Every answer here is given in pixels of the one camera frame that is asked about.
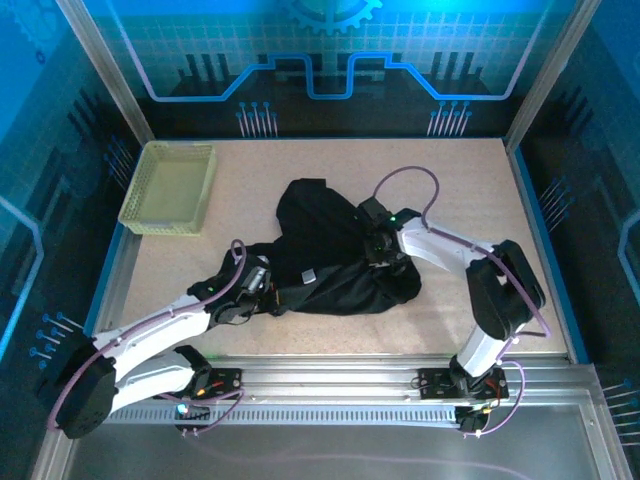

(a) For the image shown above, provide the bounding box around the black t-shirt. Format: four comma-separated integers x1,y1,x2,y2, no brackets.
219,177,424,317

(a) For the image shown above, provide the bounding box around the small black controller box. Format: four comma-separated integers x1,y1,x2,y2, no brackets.
173,402,212,435
457,405,485,434

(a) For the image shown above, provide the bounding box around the pale green perforated basket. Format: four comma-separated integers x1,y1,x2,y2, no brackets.
118,141,218,237

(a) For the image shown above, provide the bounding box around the steel shelf panel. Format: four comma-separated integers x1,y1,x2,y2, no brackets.
29,402,634,480

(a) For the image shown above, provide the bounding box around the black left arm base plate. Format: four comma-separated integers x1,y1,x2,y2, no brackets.
197,367,244,401

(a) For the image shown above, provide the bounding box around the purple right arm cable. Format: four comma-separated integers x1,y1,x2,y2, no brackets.
372,165,554,441

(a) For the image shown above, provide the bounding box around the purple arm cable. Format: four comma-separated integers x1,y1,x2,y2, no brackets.
372,165,554,441
47,238,249,437

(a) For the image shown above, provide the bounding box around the aluminium mounting rail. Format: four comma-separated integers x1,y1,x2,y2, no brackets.
64,352,601,409

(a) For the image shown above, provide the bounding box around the slotted grey cable duct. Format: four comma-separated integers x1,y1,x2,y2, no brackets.
79,403,464,427

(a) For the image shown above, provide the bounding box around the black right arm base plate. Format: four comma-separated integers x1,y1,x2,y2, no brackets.
417,367,510,401

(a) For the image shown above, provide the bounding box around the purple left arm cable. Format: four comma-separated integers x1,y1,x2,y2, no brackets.
47,238,249,437

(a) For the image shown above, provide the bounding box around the aluminium frame post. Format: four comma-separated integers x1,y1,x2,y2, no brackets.
503,0,604,154
54,0,156,146

